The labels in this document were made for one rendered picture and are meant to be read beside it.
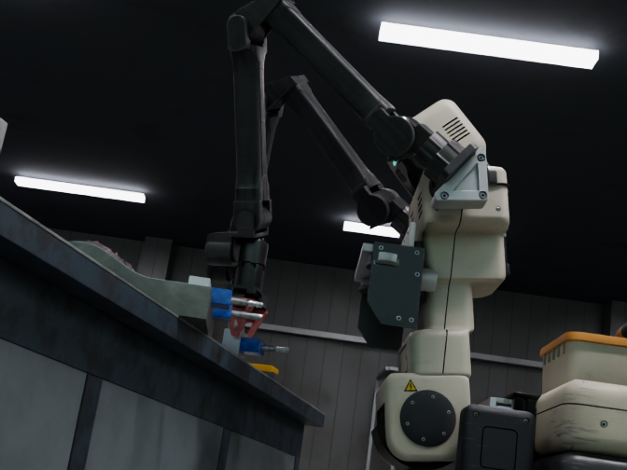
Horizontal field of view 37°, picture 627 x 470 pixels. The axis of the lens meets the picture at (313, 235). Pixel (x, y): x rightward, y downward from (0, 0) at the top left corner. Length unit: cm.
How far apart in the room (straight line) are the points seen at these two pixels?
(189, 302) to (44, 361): 34
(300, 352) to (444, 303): 834
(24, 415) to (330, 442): 889
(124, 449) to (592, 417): 78
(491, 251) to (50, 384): 96
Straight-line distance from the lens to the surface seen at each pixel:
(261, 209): 187
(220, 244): 191
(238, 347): 184
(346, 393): 1011
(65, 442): 134
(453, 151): 174
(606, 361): 186
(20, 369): 121
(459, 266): 186
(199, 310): 151
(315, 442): 1004
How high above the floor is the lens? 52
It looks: 17 degrees up
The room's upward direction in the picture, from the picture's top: 8 degrees clockwise
